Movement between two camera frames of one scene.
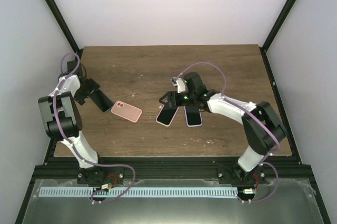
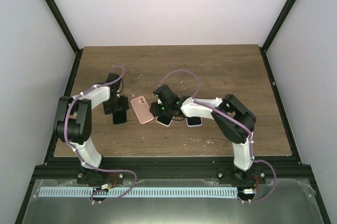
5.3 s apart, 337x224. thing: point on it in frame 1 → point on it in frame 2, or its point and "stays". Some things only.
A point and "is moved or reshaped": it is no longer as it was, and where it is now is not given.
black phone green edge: (193, 116) stays
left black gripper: (92, 86) → (124, 104)
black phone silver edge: (167, 114) stays
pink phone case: (125, 110) → (142, 109)
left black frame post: (57, 11) stays
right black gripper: (170, 95) → (155, 112)
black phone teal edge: (101, 100) is moved or reshaped
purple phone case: (193, 125) stays
